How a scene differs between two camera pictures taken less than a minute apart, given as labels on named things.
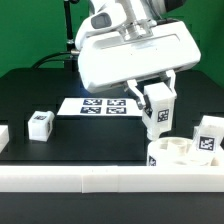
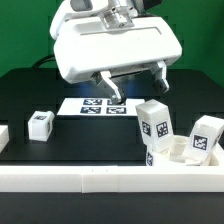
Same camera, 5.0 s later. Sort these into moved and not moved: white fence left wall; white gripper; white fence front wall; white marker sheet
Moved: white gripper
Not moved: white marker sheet; white fence front wall; white fence left wall
